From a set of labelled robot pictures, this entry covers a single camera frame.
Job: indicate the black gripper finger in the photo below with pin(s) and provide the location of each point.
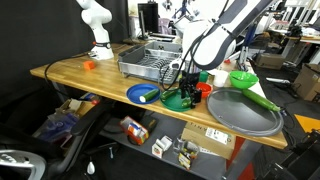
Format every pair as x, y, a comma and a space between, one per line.
193, 104
183, 93

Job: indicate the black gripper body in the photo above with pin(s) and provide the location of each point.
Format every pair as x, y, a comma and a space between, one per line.
189, 82

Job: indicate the small cut cucumber piece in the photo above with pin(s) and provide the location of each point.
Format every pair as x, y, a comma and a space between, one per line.
186, 103

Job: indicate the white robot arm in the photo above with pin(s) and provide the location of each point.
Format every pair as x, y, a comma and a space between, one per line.
205, 42

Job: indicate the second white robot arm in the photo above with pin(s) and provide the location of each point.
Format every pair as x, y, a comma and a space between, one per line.
95, 16

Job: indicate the green plate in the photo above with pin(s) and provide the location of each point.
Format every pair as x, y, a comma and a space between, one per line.
174, 102

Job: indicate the orange bowl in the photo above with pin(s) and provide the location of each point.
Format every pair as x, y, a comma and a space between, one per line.
205, 88

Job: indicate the cucumber half on green plate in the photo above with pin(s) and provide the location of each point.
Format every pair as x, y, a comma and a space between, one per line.
168, 93

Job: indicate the cucumber half on blue plate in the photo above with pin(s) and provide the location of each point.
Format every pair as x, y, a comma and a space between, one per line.
149, 95

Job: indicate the blue plate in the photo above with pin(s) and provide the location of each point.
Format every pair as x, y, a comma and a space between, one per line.
135, 91

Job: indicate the large green bowl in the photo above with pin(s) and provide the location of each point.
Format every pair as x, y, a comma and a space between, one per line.
242, 79

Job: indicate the whole long cucumber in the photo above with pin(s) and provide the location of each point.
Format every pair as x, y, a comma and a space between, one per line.
260, 100

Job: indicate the dark green cup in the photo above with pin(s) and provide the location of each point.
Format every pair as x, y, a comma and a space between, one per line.
203, 77

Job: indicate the white mug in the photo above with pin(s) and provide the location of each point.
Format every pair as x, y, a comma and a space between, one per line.
220, 78

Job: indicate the round grey tray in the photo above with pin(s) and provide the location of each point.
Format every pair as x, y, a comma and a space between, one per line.
233, 109

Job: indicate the grey dish rack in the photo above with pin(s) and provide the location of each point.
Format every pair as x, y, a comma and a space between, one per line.
151, 61

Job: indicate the cardboard box under table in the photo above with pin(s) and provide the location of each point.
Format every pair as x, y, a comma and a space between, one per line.
211, 139

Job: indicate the red snack package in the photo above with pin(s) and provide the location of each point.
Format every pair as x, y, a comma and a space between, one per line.
134, 130

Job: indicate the black computer monitor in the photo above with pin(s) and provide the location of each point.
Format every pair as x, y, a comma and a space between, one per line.
148, 17

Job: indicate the orange cube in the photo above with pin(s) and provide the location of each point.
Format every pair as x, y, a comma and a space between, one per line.
89, 65

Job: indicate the black office chair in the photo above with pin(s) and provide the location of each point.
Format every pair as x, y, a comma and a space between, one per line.
47, 160

